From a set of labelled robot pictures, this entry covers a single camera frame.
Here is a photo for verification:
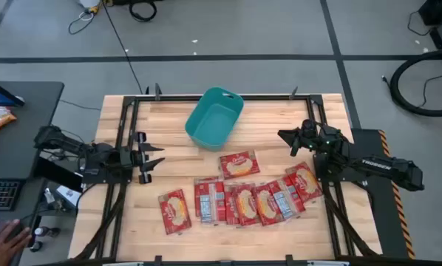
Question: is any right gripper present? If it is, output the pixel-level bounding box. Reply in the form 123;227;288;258
276;125;326;157

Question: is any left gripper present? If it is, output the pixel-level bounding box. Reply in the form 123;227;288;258
119;131;166;185

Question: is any teal plastic basket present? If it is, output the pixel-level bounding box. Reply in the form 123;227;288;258
185;86;245;151

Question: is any white box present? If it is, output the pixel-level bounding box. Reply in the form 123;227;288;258
55;185;83;208

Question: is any black box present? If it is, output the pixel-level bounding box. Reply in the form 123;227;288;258
33;157;84;193

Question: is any black hazard-striped mat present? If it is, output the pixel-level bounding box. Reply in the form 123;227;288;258
350;128;417;260

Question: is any black desk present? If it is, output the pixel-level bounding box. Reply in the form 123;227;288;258
0;81;65;266

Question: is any backlit keyboard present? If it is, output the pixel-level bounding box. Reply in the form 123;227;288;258
0;179;24;212

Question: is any person's hand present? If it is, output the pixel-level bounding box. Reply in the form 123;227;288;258
0;218;33;266

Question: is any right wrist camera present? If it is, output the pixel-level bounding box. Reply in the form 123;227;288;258
302;118;317;138

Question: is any long black floor cable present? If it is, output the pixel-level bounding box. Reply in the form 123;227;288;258
101;0;144;95

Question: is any black hose hoop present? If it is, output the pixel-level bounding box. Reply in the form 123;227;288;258
390;49;442;117

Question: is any coiled black cable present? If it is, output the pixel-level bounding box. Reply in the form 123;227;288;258
128;0;158;23

